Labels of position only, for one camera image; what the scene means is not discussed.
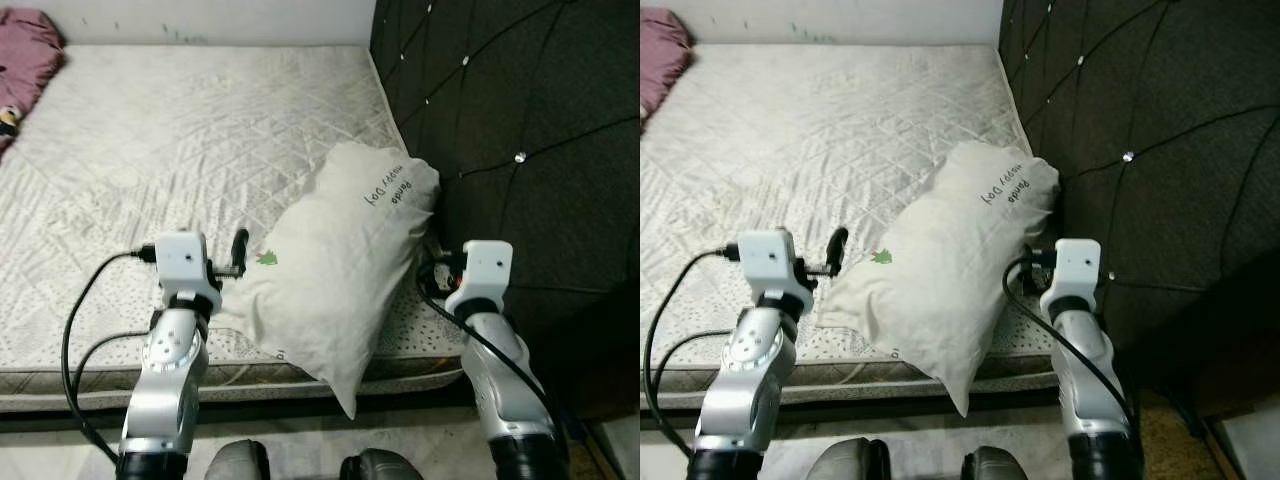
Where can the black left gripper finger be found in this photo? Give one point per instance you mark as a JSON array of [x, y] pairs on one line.
[[838, 243], [240, 245]]

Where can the cream pillow with green print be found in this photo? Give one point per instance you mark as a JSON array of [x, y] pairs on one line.
[[330, 270], [940, 270]]

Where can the pink cartoon print blanket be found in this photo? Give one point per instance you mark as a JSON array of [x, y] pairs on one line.
[[660, 50], [25, 60]]

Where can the white quilted mattress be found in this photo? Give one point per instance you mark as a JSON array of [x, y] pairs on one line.
[[170, 150], [800, 150]]

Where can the dark tufted headboard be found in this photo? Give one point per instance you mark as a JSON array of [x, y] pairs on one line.
[[1160, 100], [520, 100]]

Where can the quilted bed base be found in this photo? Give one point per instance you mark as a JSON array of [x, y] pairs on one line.
[[680, 400], [60, 402]]

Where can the silver robot left leg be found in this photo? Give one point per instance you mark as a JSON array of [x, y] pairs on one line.
[[855, 462], [238, 462]]

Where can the silver robot leg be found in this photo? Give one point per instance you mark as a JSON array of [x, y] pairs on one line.
[[1000, 465], [385, 466], [238, 462], [855, 462]]

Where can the silver robot right leg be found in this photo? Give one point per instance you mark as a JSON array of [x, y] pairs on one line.
[[1000, 465], [385, 466]]

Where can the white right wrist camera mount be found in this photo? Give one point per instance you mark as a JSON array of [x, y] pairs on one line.
[[1075, 262], [485, 265]]

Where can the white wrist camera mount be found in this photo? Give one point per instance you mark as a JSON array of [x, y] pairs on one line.
[[185, 260], [485, 265], [765, 258], [1075, 262]]

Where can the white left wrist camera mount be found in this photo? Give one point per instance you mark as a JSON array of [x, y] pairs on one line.
[[765, 258], [185, 260]]

